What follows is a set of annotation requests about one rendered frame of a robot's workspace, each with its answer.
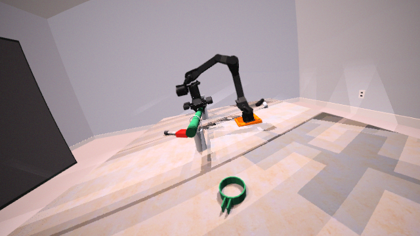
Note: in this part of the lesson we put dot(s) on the dark grey tube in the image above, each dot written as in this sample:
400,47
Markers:
259,102

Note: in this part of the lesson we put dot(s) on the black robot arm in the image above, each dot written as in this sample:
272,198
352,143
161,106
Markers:
233,64

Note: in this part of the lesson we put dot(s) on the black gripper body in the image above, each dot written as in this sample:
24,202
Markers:
188,105

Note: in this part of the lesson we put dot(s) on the green ring clamp with two tabs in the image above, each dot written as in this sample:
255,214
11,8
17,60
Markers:
231,200

